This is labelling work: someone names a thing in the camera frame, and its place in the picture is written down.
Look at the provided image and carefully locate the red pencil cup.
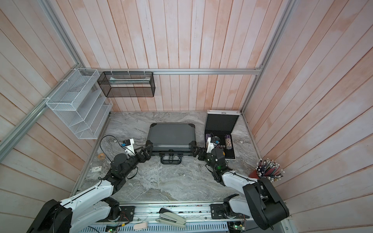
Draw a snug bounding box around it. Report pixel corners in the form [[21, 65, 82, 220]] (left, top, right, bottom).
[[250, 159, 285, 183]]

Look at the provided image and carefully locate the purple chip stack right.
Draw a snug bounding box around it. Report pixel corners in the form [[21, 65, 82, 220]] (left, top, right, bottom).
[[225, 135, 233, 150]]

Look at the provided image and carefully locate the dark grey poker case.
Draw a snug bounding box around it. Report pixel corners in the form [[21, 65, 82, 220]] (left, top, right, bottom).
[[146, 123, 197, 165]]

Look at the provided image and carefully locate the grey stapler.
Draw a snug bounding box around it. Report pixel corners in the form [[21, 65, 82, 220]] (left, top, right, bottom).
[[156, 208, 186, 229]]

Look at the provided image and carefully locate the black mesh basket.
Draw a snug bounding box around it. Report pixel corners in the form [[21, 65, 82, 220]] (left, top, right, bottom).
[[98, 71, 155, 98]]

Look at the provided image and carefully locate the pink eraser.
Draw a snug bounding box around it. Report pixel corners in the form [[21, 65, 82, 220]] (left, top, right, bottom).
[[133, 222, 148, 231]]

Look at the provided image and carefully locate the silver aluminium poker case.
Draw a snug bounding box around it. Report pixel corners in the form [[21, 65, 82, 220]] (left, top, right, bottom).
[[205, 110, 241, 160]]

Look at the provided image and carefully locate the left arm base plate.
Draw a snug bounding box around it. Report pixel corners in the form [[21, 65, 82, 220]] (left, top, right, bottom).
[[106, 206, 135, 222]]

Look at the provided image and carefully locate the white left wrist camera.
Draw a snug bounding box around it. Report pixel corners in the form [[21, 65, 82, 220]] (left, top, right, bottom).
[[120, 138, 135, 156]]

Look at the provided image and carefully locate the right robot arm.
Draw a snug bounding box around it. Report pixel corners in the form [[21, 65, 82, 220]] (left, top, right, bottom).
[[192, 147, 290, 230]]

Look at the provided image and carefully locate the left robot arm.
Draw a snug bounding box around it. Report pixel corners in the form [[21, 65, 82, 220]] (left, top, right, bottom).
[[28, 145, 153, 233]]

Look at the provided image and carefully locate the white wire mesh shelf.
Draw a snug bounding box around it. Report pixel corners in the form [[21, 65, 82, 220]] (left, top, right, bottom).
[[46, 69, 113, 140]]

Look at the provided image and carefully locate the tape roll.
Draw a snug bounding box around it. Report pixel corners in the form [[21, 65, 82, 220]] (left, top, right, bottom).
[[97, 153, 106, 161]]

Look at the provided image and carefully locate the aluminium frame rail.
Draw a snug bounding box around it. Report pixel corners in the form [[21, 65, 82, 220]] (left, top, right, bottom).
[[98, 68, 261, 75]]

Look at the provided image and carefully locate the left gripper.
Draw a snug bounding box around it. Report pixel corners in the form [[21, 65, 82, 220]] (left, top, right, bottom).
[[122, 145, 153, 178]]

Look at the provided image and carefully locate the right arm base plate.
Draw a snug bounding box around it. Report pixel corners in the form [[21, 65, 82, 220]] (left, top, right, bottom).
[[210, 203, 251, 219]]

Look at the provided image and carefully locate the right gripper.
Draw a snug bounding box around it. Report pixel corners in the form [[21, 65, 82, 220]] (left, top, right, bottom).
[[192, 145, 219, 172]]

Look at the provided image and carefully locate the small white card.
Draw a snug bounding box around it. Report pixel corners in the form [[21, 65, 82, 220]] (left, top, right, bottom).
[[91, 166, 102, 172]]

